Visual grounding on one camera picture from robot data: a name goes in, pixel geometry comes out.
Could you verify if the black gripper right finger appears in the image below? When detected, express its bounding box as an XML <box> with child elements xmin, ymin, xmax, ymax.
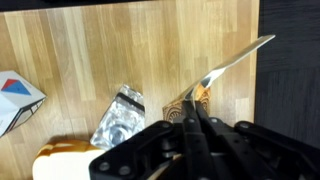
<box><xmin>194</xmin><ymin>100</ymin><xmax>320</xmax><ymax>180</ymax></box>

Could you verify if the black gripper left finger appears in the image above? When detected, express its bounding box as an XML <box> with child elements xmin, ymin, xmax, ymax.
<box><xmin>87</xmin><ymin>99</ymin><xmax>215</xmax><ymax>180</ymax></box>

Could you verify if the toy bread slice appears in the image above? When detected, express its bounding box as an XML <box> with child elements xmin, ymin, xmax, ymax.
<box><xmin>31</xmin><ymin>138</ymin><xmax>108</xmax><ymax>180</ymax></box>

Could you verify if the white carton with blue triangle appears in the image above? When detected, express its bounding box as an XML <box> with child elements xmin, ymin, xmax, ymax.
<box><xmin>0</xmin><ymin>69</ymin><xmax>48</xmax><ymax>138</ymax></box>

